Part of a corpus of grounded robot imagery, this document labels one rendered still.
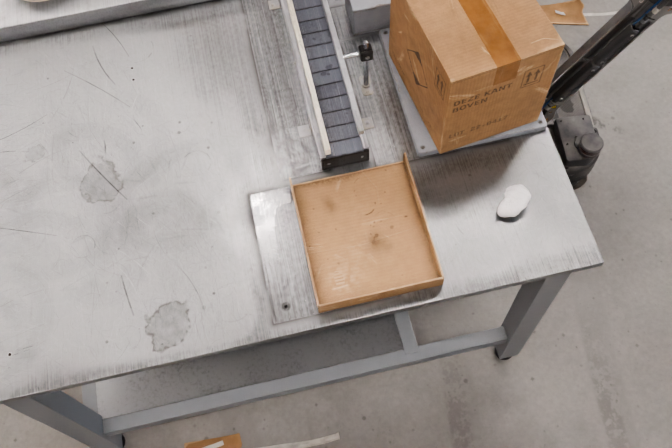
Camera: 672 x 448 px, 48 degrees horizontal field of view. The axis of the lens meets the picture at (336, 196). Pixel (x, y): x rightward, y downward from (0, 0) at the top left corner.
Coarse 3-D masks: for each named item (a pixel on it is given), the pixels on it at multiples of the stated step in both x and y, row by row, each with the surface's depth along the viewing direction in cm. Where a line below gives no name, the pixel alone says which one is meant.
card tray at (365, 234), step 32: (320, 192) 165; (352, 192) 164; (384, 192) 164; (416, 192) 160; (320, 224) 161; (352, 224) 161; (384, 224) 161; (416, 224) 160; (320, 256) 158; (352, 256) 158; (384, 256) 157; (416, 256) 157; (320, 288) 155; (352, 288) 154; (384, 288) 154; (416, 288) 153
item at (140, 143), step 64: (256, 0) 191; (0, 64) 185; (64, 64) 184; (128, 64) 183; (192, 64) 183; (256, 64) 182; (384, 64) 180; (0, 128) 176; (64, 128) 176; (128, 128) 175; (192, 128) 174; (256, 128) 173; (384, 128) 172; (0, 192) 168; (64, 192) 168; (128, 192) 167; (192, 192) 166; (256, 192) 166; (448, 192) 164; (0, 256) 161; (64, 256) 161; (128, 256) 160; (192, 256) 159; (256, 256) 159; (448, 256) 157; (512, 256) 157; (576, 256) 156; (0, 320) 155; (64, 320) 154; (128, 320) 154; (192, 320) 153; (256, 320) 152; (320, 320) 152; (0, 384) 149; (64, 384) 148
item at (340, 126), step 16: (304, 0) 184; (320, 0) 184; (304, 16) 182; (320, 16) 181; (304, 32) 179; (320, 32) 179; (320, 48) 177; (320, 64) 175; (336, 64) 175; (320, 80) 173; (336, 80) 173; (320, 96) 171; (336, 96) 171; (336, 112) 169; (336, 128) 167; (352, 128) 167; (336, 144) 165; (352, 144) 165
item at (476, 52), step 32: (416, 0) 151; (448, 0) 151; (480, 0) 151; (512, 0) 150; (416, 32) 152; (448, 32) 147; (480, 32) 147; (512, 32) 147; (544, 32) 147; (416, 64) 160; (448, 64) 144; (480, 64) 144; (512, 64) 144; (544, 64) 149; (416, 96) 168; (448, 96) 147; (480, 96) 150; (512, 96) 155; (544, 96) 160; (448, 128) 157; (480, 128) 162; (512, 128) 168
